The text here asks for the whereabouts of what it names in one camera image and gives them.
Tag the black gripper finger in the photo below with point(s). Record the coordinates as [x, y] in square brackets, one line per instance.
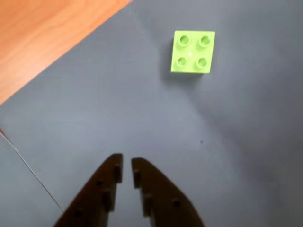
[163, 196]
[94, 196]

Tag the green lego block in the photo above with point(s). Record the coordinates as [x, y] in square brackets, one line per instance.
[192, 52]

